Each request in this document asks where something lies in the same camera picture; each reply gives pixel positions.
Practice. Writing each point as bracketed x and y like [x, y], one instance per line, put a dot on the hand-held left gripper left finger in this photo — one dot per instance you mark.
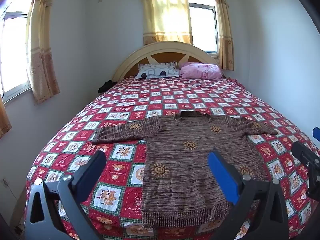
[91, 170]

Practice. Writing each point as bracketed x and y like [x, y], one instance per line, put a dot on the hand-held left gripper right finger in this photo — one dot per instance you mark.
[222, 177]

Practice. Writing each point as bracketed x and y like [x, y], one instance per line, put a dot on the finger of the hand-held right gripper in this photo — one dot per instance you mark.
[316, 133]
[305, 158]

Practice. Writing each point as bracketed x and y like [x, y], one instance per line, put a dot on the brown knitted sun-pattern sweater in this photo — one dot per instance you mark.
[180, 170]

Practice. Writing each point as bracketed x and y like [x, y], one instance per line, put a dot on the red checkered bear bedspread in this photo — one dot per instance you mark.
[120, 100]

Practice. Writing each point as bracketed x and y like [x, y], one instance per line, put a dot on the dark cloth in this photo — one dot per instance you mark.
[106, 86]

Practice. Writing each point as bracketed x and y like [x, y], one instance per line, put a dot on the pink fringed cloth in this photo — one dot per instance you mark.
[235, 81]

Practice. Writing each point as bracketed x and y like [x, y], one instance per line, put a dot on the yellow curtain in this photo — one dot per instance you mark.
[225, 30]
[166, 12]
[3, 120]
[41, 55]

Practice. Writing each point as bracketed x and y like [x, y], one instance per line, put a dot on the pink pillow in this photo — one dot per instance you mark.
[200, 70]

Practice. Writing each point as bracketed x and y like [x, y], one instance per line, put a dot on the cream wooden headboard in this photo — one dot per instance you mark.
[130, 60]

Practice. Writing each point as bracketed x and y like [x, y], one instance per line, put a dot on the white patterned pillow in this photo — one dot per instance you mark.
[157, 70]

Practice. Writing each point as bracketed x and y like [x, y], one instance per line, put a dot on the side window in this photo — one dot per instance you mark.
[15, 50]

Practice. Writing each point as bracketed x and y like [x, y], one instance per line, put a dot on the window behind headboard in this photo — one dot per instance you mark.
[202, 27]

